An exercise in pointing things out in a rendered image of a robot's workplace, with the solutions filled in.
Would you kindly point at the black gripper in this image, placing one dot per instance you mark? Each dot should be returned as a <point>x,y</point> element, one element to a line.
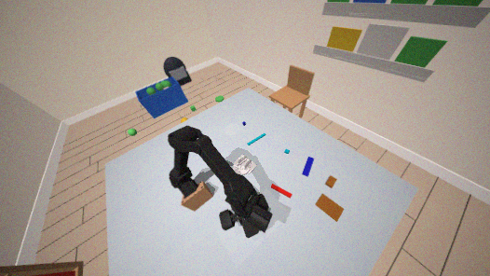
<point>228,219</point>

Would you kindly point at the red flat bar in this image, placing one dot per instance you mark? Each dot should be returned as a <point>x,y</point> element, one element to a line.
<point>280,190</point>

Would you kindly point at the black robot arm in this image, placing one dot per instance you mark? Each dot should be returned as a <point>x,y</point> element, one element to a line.
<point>240,193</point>

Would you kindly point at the blue flat bar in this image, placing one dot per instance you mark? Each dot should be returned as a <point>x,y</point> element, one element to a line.
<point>308,166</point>

